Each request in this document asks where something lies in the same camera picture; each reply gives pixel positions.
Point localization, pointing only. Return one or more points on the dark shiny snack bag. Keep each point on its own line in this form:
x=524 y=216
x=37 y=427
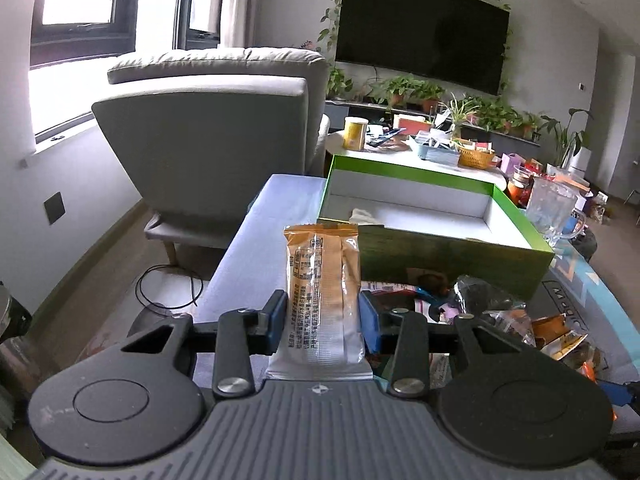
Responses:
x=476 y=296

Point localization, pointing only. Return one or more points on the black wall socket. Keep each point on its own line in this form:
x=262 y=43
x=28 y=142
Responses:
x=54 y=208

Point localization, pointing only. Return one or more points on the yellow canister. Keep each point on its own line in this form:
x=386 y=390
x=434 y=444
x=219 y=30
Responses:
x=354 y=133

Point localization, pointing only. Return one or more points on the grey armchair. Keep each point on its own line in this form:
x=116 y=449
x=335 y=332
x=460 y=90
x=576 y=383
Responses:
x=199 y=133

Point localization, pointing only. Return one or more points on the orange white snack packet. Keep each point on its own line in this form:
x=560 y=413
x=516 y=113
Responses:
x=321 y=339

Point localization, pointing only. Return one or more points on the blue patterned table mat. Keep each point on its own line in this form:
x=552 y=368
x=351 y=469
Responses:
x=254 y=266

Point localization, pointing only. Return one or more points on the black wall television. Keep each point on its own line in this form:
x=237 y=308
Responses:
x=457 y=41

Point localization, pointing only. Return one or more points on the clear glass mug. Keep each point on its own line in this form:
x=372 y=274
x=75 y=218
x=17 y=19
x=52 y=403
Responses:
x=552 y=210

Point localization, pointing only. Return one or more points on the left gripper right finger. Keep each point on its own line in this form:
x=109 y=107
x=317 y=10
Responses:
x=391 y=326

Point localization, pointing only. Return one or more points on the orange lidded jar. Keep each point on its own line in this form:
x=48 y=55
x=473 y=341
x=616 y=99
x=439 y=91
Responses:
x=518 y=187

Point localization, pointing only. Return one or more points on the blue grey tray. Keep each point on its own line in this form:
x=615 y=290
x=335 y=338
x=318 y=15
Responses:
x=441 y=154

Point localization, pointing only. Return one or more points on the woven yellow basket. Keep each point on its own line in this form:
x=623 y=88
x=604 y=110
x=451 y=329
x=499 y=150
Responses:
x=481 y=160

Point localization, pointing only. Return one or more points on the round white coffee table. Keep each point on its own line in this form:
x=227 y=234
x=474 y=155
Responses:
x=407 y=157

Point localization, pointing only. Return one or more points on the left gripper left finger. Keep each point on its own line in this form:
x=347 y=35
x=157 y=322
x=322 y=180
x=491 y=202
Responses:
x=234 y=338

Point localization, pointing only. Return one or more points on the green cardboard box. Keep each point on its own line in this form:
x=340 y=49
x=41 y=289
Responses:
x=427 y=221

